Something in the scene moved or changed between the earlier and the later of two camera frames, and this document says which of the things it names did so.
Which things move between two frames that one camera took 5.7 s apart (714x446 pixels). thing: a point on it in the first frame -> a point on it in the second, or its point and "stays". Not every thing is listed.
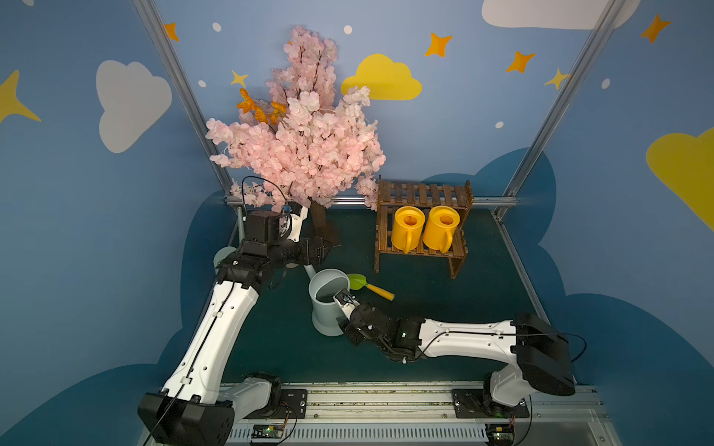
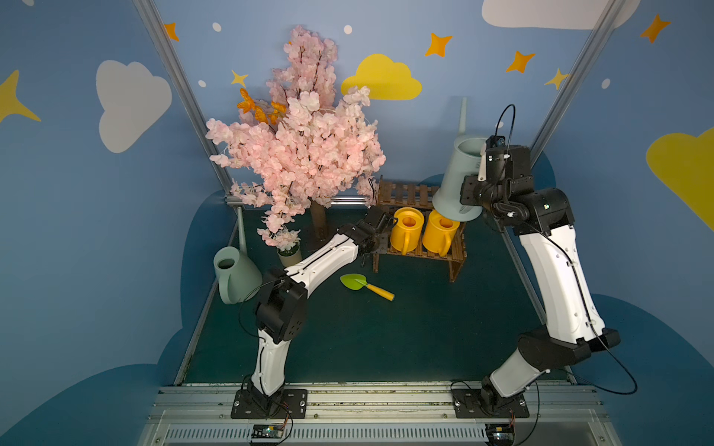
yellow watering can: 407,228 stays
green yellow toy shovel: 358,282 stays
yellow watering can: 441,222 stays
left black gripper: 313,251 -> 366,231
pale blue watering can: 324,285 -> 465,162
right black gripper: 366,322 -> 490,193
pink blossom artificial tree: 300,140 stays
